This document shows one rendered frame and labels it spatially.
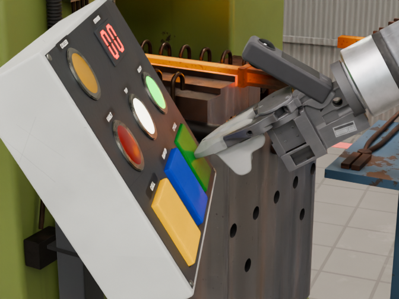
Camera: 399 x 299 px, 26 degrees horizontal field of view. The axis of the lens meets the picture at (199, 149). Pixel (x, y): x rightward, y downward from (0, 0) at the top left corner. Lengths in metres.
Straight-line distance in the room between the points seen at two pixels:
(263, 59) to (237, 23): 0.78
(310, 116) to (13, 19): 0.44
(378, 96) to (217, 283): 0.59
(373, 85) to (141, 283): 0.36
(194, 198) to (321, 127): 0.19
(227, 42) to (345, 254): 1.52
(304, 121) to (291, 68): 0.06
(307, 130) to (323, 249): 2.17
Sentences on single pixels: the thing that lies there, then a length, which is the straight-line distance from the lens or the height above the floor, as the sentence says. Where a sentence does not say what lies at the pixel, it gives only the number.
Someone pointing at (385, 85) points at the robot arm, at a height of 1.12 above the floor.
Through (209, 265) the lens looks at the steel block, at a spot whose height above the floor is 0.70.
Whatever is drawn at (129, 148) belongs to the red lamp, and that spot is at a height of 1.09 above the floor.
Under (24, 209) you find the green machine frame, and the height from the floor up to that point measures 0.87.
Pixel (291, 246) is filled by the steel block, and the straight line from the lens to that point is 1.73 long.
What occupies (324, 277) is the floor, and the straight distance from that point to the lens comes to 2.99.
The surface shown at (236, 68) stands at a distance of 1.53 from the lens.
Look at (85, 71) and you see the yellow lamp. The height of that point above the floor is 1.17.
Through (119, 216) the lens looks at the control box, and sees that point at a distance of 0.83.
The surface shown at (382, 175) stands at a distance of 1.85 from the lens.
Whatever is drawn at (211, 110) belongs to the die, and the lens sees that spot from 1.45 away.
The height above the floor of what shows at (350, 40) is 1.00.
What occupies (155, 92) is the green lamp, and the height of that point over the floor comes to 1.09.
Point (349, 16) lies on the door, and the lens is 4.34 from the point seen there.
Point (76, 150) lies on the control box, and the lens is 0.81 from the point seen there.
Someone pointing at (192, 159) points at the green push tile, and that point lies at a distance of 1.07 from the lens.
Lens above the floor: 1.37
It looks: 19 degrees down
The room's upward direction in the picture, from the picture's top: straight up
